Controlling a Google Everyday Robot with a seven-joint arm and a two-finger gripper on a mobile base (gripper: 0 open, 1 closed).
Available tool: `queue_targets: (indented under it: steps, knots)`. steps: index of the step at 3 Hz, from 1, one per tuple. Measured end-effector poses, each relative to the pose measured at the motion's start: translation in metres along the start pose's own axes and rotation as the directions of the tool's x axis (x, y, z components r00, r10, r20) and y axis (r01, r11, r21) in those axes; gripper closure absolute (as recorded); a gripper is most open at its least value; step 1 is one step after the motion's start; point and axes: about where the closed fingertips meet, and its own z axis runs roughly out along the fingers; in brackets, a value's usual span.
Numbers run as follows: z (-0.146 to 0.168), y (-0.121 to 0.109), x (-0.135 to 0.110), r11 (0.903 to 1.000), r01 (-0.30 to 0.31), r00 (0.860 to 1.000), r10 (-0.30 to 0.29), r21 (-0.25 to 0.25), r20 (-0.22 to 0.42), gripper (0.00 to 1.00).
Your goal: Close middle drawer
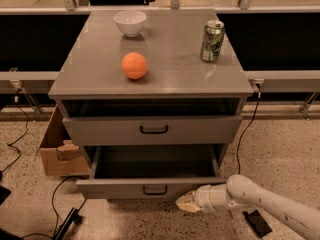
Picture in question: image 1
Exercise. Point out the orange ball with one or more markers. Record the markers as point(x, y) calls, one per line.
point(134, 65)

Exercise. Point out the cardboard box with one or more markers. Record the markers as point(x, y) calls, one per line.
point(59, 156)

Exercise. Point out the black device bottom left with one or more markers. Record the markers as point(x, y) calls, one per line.
point(72, 217)

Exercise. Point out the green soda can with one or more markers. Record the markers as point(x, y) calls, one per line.
point(213, 36)

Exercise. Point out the white bowl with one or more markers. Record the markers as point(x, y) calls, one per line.
point(131, 22)

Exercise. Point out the black power adapter right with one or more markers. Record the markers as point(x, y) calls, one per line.
point(257, 223)

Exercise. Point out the grey drawer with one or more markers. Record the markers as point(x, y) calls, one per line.
point(100, 131)
point(146, 172)

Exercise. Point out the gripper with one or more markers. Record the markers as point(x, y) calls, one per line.
point(202, 199)

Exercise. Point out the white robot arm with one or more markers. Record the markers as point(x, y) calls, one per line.
point(239, 192)

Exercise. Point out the grey top drawer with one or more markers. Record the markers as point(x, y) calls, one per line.
point(100, 131)

